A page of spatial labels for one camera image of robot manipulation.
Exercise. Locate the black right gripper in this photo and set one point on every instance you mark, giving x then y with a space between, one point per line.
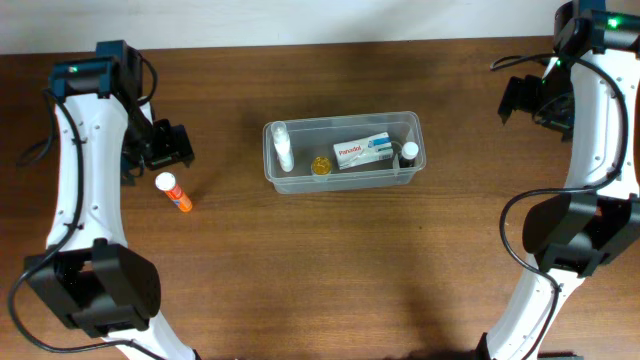
520 98

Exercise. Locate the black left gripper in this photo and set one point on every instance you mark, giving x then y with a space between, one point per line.
170 145

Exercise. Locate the orange tube white cap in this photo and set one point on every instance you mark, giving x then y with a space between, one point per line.
167 183

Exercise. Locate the dark bottle white cap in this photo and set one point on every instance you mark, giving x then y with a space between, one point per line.
408 155

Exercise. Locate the white translucent spray bottle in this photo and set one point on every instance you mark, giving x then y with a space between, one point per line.
282 144

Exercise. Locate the white Panadol medicine box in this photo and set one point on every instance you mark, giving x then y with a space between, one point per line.
363 151

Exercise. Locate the small jar gold lid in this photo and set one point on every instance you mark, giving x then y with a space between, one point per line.
321 166

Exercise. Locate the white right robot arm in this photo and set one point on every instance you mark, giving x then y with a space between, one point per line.
588 94

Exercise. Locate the clear plastic container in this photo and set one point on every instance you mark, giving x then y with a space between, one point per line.
315 137

